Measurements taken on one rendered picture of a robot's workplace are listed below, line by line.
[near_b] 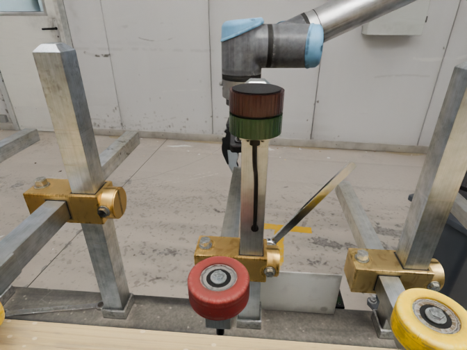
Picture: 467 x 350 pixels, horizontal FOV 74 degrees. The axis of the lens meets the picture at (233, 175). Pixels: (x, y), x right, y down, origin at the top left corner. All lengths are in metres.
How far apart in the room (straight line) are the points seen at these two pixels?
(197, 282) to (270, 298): 0.24
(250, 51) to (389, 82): 2.56
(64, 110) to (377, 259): 0.50
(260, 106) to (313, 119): 2.82
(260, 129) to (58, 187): 0.34
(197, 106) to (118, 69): 0.85
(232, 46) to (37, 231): 0.49
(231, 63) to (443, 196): 0.46
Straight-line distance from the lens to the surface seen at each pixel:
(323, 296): 0.63
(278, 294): 0.62
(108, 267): 0.58
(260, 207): 0.44
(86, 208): 0.51
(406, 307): 0.43
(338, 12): 0.87
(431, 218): 0.51
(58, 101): 0.46
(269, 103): 0.32
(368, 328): 0.67
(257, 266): 0.51
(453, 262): 1.32
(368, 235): 0.62
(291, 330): 0.63
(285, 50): 0.70
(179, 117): 3.30
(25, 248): 0.46
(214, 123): 3.22
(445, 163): 0.47
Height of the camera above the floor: 1.21
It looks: 28 degrees down
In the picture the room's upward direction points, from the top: straight up
